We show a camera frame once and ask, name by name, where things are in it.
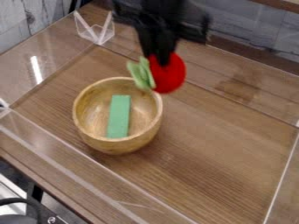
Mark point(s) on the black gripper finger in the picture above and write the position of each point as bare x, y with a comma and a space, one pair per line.
145, 35
165, 44

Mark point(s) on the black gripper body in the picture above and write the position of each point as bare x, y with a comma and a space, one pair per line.
178, 15

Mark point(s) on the red plush fruit green leaves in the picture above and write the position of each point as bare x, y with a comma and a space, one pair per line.
150, 76

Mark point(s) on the wooden bowl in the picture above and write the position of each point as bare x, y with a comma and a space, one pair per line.
90, 110

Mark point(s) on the green rectangular block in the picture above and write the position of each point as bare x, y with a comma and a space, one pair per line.
118, 116

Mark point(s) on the black metal table leg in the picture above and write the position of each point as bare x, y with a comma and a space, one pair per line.
34, 192

